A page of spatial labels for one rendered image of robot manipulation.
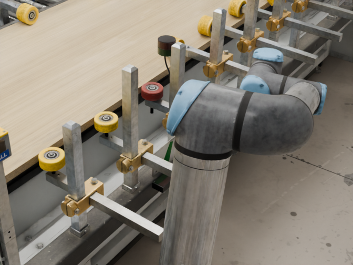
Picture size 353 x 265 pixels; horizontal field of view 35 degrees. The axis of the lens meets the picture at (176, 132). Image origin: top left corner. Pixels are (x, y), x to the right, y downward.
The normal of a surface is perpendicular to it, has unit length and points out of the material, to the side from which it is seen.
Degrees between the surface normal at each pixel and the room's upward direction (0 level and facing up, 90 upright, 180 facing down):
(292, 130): 65
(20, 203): 90
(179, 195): 76
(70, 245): 0
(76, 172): 90
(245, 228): 0
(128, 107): 90
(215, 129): 80
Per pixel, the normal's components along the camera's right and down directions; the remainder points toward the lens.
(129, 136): -0.58, 0.46
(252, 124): -0.06, 0.07
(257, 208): 0.04, -0.81
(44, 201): 0.82, 0.36
